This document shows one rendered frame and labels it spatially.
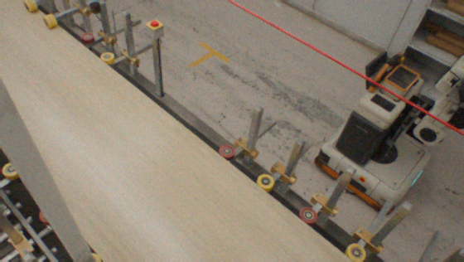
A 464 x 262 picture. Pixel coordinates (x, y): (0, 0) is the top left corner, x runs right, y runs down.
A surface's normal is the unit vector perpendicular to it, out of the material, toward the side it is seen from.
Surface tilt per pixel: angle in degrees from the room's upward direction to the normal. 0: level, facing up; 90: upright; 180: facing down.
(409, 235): 0
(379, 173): 0
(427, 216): 0
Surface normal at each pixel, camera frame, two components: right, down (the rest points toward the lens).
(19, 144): 0.74, 0.55
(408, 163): 0.09, -0.65
